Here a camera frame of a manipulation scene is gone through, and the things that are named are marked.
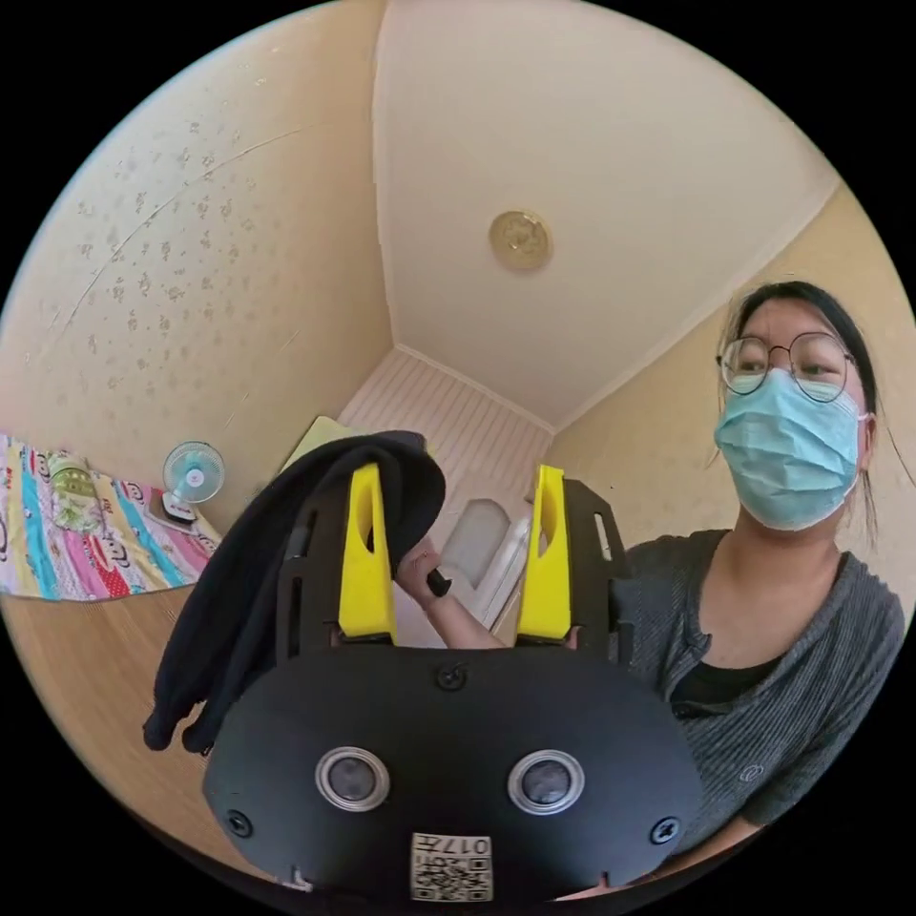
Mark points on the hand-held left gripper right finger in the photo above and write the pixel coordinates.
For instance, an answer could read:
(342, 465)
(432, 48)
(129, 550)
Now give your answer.
(547, 572)

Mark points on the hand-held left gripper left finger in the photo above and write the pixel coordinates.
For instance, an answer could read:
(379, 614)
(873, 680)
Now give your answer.
(365, 572)

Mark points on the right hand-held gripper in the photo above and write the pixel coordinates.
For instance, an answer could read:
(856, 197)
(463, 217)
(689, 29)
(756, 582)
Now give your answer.
(438, 583)

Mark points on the black pants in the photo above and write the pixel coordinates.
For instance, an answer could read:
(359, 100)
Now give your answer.
(236, 608)

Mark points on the person's right forearm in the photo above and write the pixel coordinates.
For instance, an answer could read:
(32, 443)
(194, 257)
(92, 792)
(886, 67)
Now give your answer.
(469, 626)

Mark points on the person's right hand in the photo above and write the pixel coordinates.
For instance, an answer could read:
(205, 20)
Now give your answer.
(415, 572)

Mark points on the white framed window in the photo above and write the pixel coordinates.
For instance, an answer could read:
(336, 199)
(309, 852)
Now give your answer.
(490, 551)

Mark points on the small white table fan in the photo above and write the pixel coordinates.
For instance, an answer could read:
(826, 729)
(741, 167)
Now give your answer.
(192, 481)

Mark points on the person's body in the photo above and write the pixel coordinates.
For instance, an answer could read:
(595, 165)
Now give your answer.
(787, 644)

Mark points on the round golden ceiling lamp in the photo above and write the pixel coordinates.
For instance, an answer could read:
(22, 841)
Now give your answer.
(520, 240)

